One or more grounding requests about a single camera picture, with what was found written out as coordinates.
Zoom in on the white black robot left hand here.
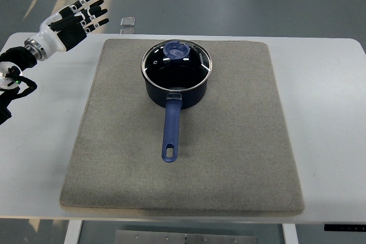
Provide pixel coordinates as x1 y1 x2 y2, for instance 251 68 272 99
25 0 109 61

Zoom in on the glass pot lid blue knob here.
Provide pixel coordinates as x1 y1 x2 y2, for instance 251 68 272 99
141 39 212 91

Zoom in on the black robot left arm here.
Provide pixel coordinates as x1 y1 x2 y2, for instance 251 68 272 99
1 47 37 124

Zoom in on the clear plastic floor piece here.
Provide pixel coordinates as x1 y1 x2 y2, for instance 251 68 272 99
120 17 136 34

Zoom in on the white table leg left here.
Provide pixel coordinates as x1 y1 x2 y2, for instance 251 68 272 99
63 220 83 244

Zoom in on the white table leg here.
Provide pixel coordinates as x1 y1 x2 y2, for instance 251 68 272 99
63 220 83 244
282 223 299 244

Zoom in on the grey fabric mat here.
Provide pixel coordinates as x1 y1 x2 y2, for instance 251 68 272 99
60 39 304 216

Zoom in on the white table leg right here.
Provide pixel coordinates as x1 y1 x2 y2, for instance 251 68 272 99
282 223 299 244

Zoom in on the black table control panel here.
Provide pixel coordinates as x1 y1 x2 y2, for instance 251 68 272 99
324 224 366 233

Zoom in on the dark blue saucepan blue handle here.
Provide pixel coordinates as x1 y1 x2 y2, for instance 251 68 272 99
141 63 209 164

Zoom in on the metal table base plate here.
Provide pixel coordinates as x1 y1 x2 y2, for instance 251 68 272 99
114 230 258 244

